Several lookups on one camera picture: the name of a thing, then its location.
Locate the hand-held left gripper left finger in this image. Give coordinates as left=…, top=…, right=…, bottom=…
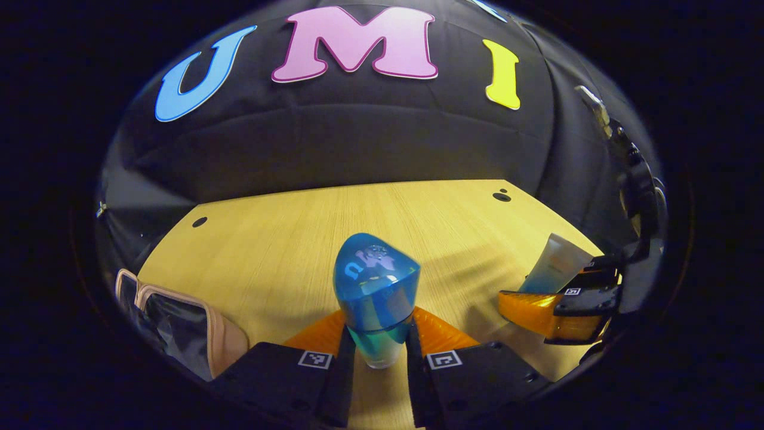
left=208, top=309, right=358, bottom=429

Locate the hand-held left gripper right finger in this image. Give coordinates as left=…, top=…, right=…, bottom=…
left=405, top=306, right=554, bottom=429

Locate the white teal cream tube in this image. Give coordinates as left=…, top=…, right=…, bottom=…
left=518, top=233, right=594, bottom=294

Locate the blue cap green bottle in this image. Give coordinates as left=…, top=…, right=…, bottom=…
left=332, top=233, right=421, bottom=369

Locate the black backdrop cloth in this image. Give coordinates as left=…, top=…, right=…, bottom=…
left=95, top=0, right=663, bottom=275

